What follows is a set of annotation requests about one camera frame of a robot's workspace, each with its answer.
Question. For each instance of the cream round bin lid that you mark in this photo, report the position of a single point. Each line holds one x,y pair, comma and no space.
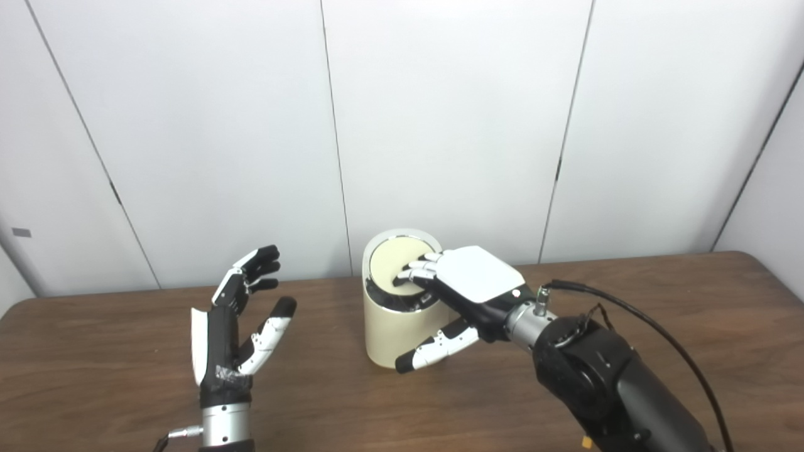
384,263

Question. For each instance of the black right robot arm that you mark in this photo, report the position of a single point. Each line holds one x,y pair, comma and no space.
603,376

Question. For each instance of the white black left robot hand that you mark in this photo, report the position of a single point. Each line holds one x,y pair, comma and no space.
217,342

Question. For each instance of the cream-colored bin body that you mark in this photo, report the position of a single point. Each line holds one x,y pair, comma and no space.
389,333

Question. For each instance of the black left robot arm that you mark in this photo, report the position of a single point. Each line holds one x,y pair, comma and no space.
225,427

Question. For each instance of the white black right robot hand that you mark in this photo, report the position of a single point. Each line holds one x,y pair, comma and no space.
477,276

